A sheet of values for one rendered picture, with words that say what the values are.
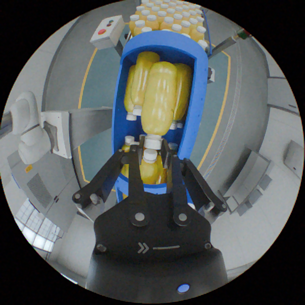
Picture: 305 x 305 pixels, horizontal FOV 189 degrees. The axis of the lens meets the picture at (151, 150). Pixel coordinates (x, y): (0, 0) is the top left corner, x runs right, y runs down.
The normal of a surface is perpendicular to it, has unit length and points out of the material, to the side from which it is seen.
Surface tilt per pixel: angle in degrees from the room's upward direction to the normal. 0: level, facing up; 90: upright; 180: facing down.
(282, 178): 90
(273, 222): 90
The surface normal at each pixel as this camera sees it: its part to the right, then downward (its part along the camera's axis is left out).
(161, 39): -0.17, 0.39
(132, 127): 0.65, 0.40
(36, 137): 1.00, -0.06
